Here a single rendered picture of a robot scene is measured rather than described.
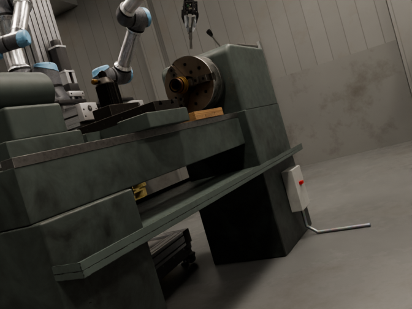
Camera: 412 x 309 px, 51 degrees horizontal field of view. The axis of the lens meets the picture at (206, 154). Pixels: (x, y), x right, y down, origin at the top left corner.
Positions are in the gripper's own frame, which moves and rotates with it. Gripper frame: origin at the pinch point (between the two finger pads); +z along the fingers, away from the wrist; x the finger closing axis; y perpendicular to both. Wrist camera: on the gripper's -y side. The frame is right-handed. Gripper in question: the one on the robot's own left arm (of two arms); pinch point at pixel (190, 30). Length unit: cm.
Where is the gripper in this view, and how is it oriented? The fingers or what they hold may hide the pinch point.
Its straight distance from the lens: 244.1
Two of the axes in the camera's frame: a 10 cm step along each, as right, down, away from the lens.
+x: 9.9, -0.7, 1.3
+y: 1.4, 1.6, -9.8
